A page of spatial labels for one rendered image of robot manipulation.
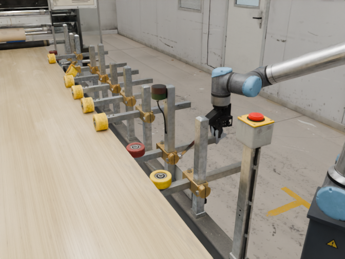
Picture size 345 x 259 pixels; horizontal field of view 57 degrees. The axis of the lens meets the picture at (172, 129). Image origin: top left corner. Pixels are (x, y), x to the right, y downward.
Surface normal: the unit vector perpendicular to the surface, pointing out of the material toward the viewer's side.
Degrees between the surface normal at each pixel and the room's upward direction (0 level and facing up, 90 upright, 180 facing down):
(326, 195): 95
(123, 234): 0
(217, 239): 0
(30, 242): 0
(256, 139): 90
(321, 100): 90
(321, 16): 90
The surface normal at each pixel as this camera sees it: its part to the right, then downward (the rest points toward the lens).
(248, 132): -0.89, 0.20
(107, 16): 0.46, 0.38
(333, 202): -0.64, 0.40
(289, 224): 0.00, -0.90
